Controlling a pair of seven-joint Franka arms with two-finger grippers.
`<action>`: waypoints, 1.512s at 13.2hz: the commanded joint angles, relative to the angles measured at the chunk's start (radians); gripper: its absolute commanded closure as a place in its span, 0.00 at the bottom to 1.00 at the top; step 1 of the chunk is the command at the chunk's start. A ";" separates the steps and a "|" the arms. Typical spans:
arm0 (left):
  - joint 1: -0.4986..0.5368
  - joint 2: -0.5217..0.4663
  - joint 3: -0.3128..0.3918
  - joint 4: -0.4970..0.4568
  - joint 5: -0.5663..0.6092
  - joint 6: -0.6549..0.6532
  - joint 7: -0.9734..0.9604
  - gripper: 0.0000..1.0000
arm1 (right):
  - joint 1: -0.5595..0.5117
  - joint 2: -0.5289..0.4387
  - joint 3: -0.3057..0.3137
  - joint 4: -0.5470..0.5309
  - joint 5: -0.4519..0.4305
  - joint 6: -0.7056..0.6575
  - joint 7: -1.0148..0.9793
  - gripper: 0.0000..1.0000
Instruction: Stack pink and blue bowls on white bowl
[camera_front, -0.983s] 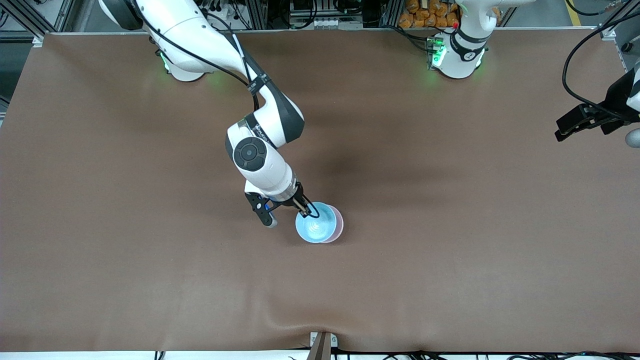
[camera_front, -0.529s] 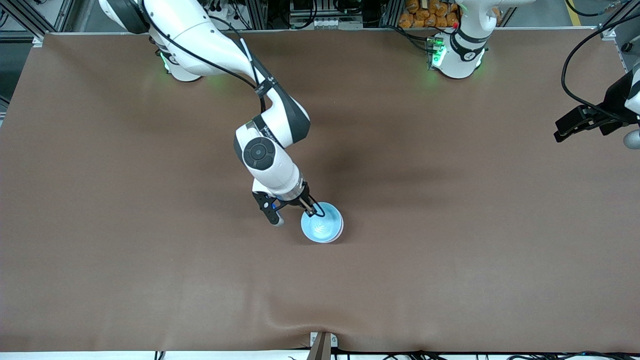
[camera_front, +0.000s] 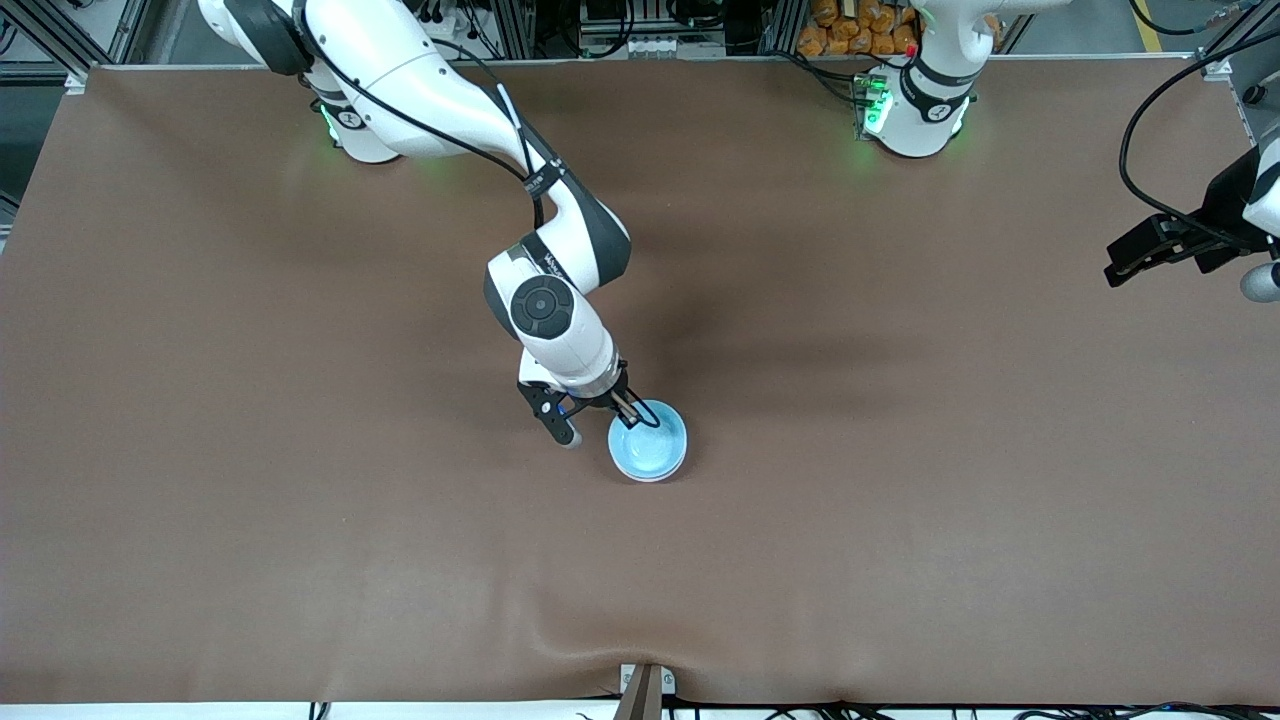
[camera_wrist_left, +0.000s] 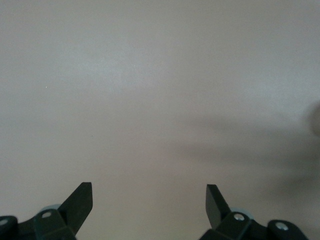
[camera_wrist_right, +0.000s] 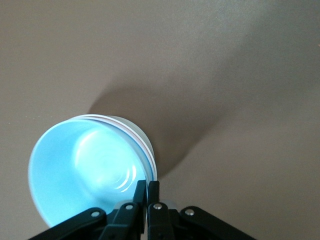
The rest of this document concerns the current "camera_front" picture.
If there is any brown table mat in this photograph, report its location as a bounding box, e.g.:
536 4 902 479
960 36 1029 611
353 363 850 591
0 57 1280 707

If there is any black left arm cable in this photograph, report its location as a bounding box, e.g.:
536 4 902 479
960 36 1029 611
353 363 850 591
1117 22 1280 253

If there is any black base cable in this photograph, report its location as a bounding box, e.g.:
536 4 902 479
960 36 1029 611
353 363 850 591
782 48 867 107

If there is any metal clamp bracket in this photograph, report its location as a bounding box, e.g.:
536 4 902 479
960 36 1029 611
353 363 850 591
612 662 677 720

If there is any orange packets pile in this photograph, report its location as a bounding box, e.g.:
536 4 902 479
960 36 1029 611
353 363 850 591
796 0 920 58

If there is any blue bowl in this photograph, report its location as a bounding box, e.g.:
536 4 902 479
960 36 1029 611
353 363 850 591
607 398 690 484

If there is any aluminium frame rail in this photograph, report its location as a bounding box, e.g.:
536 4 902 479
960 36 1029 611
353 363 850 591
1198 40 1280 136
0 0 93 93

